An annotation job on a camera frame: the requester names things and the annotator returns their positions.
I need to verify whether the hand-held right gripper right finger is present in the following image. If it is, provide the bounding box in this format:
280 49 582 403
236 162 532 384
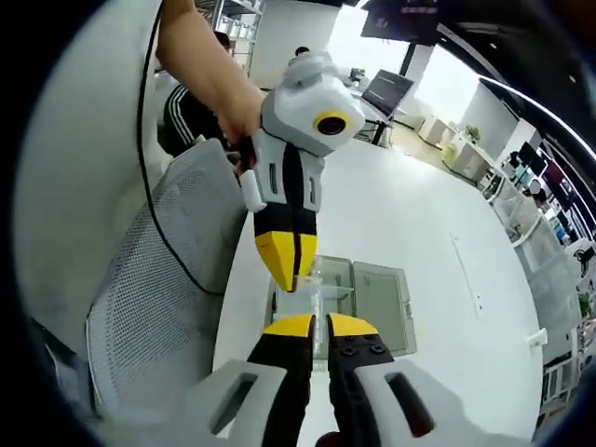
327 312 494 447

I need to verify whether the grey transparent guide fixture box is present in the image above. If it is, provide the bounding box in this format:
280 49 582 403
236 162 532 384
264 254 418 362

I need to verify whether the white standing desk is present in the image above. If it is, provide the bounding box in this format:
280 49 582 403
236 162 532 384
348 90 411 148

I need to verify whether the metal storage shelf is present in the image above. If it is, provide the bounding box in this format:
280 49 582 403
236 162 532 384
193 0 266 78

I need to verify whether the person's left hand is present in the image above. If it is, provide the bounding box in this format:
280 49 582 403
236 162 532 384
218 90 266 176

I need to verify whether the dark computer monitor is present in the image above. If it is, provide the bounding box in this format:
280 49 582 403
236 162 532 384
361 68 415 120

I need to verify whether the person's grey shirt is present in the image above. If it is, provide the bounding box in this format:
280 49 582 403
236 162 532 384
13 0 183 355

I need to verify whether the hanging dark display screen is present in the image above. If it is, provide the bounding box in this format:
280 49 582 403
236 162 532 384
360 0 441 47

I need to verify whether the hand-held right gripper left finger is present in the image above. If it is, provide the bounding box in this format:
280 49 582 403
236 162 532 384
153 312 317 447

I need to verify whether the grey mesh office chair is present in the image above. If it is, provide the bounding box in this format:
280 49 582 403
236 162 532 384
86 137 280 420

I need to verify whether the table cable slot cover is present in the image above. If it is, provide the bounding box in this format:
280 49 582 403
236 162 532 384
451 232 485 314

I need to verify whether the clear plastic divider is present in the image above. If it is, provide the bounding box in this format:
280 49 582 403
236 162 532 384
274 254 355 355

